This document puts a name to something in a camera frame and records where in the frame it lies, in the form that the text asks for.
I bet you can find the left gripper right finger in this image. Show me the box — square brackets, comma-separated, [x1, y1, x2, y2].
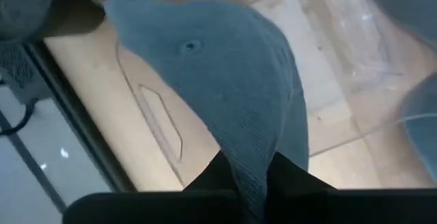
[266, 151, 337, 191]

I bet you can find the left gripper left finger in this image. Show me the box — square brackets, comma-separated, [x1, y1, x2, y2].
[184, 150, 240, 192]

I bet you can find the clear plastic bin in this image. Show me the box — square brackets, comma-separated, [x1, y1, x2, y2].
[114, 0, 437, 188]

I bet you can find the black aluminium table frame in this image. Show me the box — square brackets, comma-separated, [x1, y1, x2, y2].
[25, 41, 137, 193]

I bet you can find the blue-grey cap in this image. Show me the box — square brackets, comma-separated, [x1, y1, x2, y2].
[363, 0, 437, 49]
[104, 0, 310, 224]
[397, 76, 437, 184]

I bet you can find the black perforated box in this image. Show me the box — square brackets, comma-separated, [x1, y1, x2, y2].
[0, 41, 45, 105]

